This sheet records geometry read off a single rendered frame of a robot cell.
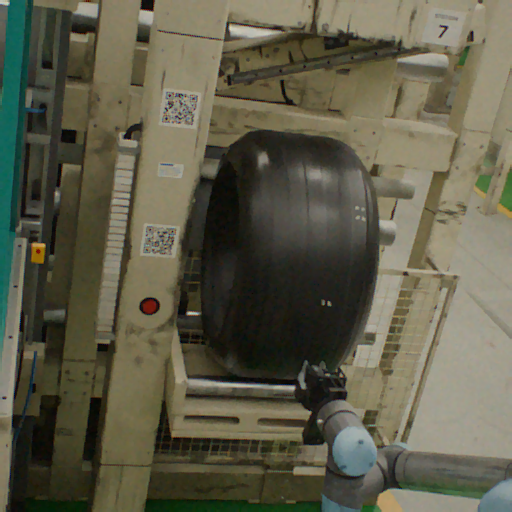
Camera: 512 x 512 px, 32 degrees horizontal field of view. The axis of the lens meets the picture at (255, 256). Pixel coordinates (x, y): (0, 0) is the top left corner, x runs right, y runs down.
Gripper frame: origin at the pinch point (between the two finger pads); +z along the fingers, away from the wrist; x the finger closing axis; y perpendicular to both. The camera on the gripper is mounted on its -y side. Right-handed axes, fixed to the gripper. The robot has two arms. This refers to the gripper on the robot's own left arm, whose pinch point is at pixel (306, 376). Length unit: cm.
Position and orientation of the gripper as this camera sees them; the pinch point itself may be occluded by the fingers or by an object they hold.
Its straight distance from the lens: 193.6
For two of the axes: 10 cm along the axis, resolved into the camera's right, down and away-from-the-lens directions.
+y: 1.6, -9.4, -3.1
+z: -2.0, -3.4, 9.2
